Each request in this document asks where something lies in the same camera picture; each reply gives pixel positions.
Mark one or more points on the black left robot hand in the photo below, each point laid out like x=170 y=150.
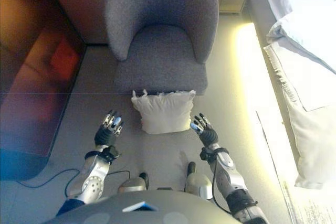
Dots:
x=105 y=134

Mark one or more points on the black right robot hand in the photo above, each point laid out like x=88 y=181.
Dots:
x=208 y=133

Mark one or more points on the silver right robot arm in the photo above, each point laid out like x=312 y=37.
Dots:
x=231 y=179

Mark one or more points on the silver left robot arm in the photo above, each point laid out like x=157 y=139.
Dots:
x=90 y=175

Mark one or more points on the white fringed cushion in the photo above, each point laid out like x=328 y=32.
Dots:
x=165 y=112

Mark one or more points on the silver right robot leg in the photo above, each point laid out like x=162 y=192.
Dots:
x=198 y=182

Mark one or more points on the silver robot leg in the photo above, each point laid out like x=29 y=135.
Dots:
x=135 y=183
x=198 y=182

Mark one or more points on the silver left robot leg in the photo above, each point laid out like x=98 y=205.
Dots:
x=135 y=183

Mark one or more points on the grey robot torso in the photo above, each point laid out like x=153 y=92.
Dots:
x=141 y=208

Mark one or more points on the white bed with duvet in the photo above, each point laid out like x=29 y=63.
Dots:
x=302 y=82

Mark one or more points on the grey upholstered armchair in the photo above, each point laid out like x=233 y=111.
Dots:
x=162 y=32

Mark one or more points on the white bed pillow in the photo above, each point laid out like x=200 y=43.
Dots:
x=307 y=40

